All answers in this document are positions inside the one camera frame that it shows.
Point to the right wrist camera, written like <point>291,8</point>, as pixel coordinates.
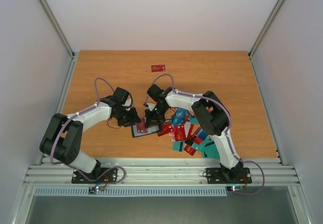
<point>149,106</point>

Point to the white card centre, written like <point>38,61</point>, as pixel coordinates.
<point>188,127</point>

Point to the grey slotted cable duct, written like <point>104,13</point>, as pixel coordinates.
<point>115,191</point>

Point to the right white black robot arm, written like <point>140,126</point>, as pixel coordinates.
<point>212,116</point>

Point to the lone red card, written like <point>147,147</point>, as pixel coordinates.
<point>158,68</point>

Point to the red card bottom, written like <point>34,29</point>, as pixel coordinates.
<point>190,150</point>

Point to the teal card bottom left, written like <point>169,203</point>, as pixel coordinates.
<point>178,146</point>

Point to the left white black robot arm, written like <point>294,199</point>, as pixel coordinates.
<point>62,139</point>

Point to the blue striped card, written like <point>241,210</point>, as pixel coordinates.
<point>200,135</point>

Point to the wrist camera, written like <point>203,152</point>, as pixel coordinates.
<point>149,106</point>
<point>128,103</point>

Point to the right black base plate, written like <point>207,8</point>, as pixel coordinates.
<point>217,175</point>

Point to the teal card bottom right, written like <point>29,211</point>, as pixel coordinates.
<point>210,152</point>

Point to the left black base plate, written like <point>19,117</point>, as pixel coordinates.
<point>98,176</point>

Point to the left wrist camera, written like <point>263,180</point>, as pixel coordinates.
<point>128,103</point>

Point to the black leather card holder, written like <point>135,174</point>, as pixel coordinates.
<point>150,130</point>

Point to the teal card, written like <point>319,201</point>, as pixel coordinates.
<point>210,152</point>
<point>178,146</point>

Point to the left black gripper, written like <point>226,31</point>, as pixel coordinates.
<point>133,120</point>

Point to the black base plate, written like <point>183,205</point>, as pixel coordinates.
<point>98,176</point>
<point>217,175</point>

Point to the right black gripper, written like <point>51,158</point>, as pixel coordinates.
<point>153,116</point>

